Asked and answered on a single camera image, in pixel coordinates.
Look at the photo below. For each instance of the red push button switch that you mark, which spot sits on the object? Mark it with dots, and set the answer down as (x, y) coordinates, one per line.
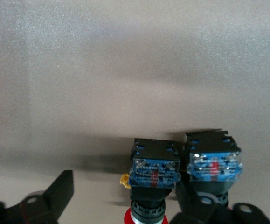
(214, 168)
(153, 172)

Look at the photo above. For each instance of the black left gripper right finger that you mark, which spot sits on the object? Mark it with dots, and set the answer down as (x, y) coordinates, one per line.
(195, 210)

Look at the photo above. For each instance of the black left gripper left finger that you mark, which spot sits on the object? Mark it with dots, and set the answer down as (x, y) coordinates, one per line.
(53, 200)

